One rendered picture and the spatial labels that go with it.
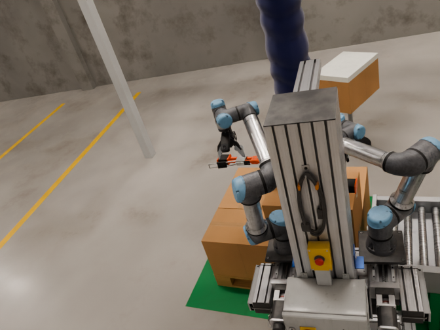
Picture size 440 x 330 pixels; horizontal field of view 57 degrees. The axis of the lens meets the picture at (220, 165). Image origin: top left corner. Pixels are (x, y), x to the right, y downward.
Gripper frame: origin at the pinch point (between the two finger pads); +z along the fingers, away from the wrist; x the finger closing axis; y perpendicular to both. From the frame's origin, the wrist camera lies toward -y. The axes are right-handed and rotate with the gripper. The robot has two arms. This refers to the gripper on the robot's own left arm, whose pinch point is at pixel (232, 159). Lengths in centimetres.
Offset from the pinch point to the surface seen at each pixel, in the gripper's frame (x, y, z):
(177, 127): 208, 330, 151
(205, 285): 71, 31, 152
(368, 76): -77, 235, 67
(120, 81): 216, 247, 33
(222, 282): 53, 32, 147
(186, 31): 247, 569, 68
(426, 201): -108, 66, 92
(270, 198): -6, 34, 57
